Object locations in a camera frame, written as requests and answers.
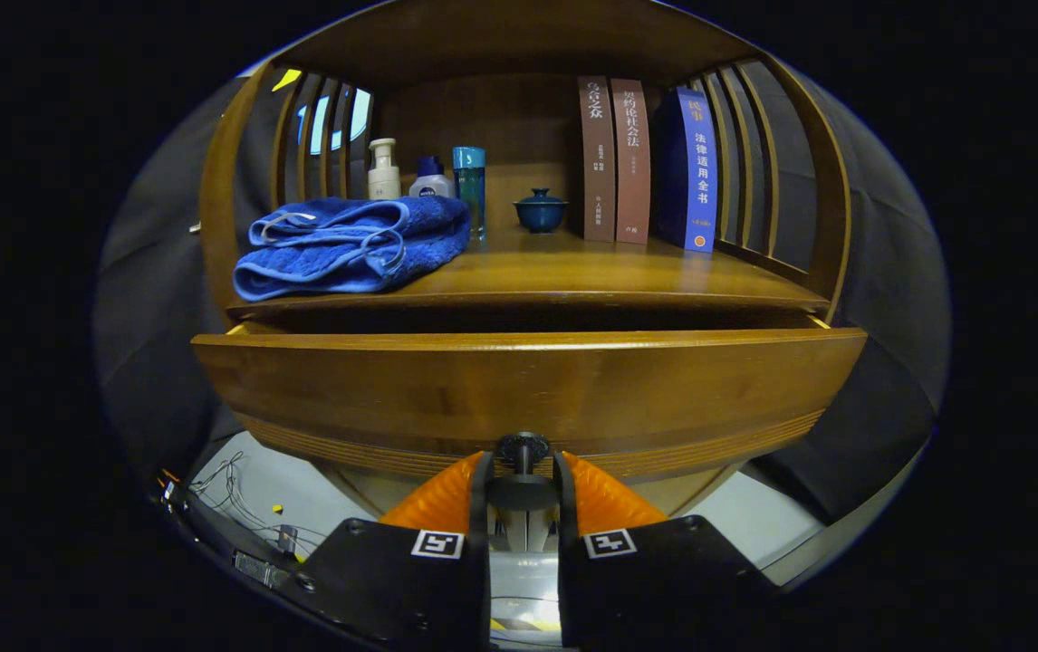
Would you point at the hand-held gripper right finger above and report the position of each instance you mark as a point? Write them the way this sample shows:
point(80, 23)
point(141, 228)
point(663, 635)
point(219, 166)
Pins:
point(568, 507)

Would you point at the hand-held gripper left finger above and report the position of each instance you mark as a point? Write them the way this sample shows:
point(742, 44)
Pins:
point(480, 507)

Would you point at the black drawer knob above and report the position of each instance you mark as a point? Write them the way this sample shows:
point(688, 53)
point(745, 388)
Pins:
point(522, 453)

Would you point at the wooden drawer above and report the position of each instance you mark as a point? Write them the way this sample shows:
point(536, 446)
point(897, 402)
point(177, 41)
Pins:
point(519, 389)

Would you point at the wooden countertop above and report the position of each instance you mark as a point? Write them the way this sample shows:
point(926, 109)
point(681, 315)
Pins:
point(573, 272)

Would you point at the wooden cabinet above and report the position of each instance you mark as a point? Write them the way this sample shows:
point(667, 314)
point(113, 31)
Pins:
point(501, 118)

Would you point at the blue lidded teacup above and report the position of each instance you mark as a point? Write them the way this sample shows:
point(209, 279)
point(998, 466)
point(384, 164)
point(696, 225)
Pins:
point(541, 215)

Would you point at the folded blue towel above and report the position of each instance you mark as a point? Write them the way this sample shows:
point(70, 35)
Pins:
point(338, 244)

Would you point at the teal cylindrical bottle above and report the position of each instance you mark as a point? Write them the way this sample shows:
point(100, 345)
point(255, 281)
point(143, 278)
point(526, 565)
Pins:
point(470, 190)

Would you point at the white bottle with blue cap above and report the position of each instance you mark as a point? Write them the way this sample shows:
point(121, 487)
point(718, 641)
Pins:
point(431, 186)

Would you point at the white pump bottle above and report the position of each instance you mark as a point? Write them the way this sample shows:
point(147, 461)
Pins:
point(384, 181)

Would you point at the dark brown book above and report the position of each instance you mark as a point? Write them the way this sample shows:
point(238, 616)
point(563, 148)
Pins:
point(598, 163)

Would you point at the reddish brown book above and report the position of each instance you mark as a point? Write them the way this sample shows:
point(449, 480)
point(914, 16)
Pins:
point(632, 163)

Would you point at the blue book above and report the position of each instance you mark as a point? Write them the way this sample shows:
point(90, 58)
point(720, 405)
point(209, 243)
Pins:
point(698, 172)

